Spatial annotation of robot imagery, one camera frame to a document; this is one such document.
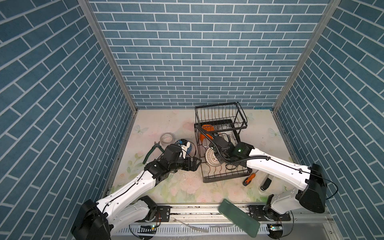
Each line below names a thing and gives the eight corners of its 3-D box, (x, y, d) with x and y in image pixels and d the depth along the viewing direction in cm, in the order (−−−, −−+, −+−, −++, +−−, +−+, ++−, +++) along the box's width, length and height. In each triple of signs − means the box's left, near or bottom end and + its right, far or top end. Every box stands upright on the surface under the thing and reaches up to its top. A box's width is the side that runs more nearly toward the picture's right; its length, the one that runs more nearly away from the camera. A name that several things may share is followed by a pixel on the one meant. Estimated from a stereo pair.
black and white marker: (259, 188, 84) (263, 185, 79) (264, 181, 86) (268, 177, 82) (263, 191, 83) (267, 188, 78) (268, 184, 85) (272, 180, 81)
